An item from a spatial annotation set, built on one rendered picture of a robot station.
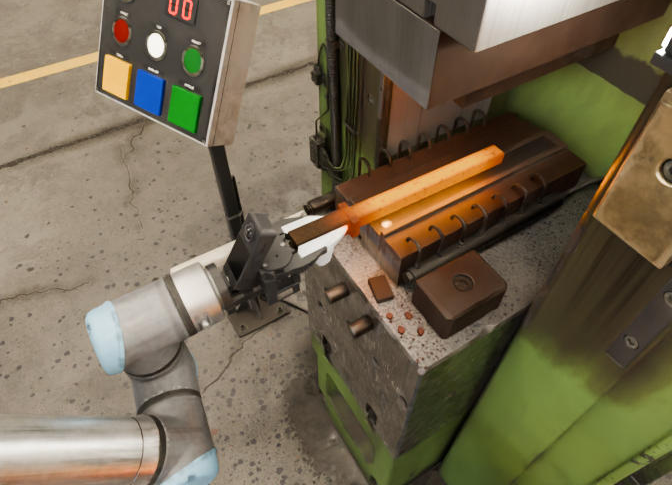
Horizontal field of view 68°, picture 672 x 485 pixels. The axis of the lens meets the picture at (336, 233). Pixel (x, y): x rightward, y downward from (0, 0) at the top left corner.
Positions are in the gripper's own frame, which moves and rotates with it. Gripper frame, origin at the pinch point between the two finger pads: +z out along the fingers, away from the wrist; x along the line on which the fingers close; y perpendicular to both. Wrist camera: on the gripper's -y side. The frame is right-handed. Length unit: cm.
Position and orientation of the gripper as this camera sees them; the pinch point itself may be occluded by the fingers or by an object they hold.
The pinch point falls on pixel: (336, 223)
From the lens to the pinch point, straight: 75.3
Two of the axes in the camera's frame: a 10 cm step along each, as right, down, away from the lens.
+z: 8.6, -4.0, 3.2
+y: 0.1, 6.3, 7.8
